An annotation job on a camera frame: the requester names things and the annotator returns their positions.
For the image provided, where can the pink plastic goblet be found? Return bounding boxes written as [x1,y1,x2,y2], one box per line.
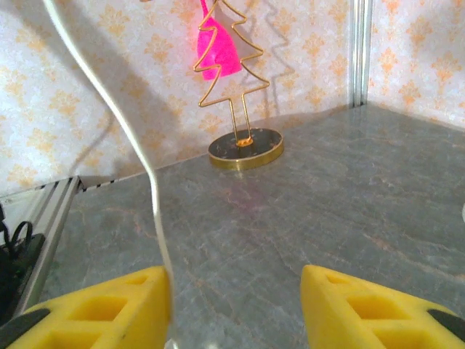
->
[192,0,243,81]

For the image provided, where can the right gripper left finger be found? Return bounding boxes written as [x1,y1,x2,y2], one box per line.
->
[0,265,172,349]

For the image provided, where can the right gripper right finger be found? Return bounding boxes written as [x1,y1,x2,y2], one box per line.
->
[300,264,465,349]

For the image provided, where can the gold wire tree stand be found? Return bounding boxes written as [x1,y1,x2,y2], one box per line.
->
[192,0,286,172]

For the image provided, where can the thin white cable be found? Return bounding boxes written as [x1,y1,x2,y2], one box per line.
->
[42,0,179,349]

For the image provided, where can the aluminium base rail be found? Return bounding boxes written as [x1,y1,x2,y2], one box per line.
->
[0,176,85,317]

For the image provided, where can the aluminium frame post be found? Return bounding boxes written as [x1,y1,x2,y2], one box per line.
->
[347,0,374,108]

